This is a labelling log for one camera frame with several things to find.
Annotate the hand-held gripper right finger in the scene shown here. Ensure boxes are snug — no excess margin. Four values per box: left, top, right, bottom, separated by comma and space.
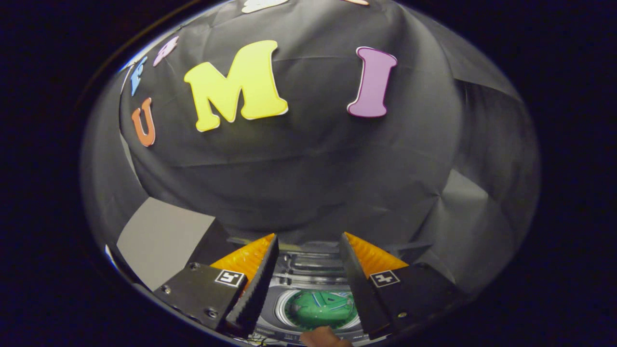
339, 232, 466, 340

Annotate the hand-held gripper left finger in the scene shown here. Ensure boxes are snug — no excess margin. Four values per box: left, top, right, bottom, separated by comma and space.
153, 233, 280, 338

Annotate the dark grey washing machine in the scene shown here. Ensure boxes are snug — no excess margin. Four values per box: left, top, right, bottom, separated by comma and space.
255, 282, 372, 345

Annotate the green polo shirt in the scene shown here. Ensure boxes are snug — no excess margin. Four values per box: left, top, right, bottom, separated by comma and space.
284, 291, 358, 330

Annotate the dark washing machine lid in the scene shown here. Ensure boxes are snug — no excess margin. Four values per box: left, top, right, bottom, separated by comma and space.
229, 236, 350, 286

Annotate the grey white cabinet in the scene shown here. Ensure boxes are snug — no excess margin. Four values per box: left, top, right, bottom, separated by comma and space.
116, 197, 229, 292

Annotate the black backdrop cloth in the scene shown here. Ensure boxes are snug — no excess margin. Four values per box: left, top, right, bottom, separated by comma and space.
82, 0, 540, 294

